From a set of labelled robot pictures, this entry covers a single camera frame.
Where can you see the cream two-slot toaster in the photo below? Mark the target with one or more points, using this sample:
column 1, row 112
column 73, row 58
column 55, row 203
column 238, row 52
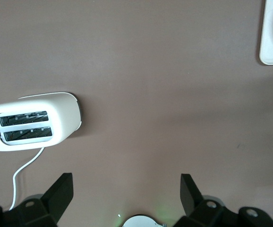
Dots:
column 63, row 118

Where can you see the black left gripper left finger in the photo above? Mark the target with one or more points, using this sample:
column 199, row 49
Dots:
column 58, row 198

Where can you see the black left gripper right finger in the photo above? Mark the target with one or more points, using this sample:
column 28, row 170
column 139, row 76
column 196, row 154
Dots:
column 193, row 203

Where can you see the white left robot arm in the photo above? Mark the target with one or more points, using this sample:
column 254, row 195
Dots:
column 141, row 222

